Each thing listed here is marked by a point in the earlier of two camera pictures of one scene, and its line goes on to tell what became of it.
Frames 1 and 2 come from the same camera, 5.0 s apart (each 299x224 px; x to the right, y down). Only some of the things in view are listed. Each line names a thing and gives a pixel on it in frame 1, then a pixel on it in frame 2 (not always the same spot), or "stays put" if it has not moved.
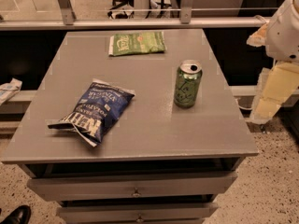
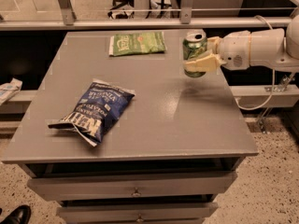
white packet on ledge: x=9 y=90 stays put
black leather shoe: x=20 y=216 stays put
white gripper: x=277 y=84 to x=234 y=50
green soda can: x=187 y=84 to x=194 y=44
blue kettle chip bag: x=97 y=111 stays put
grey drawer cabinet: x=159 y=162 stays put
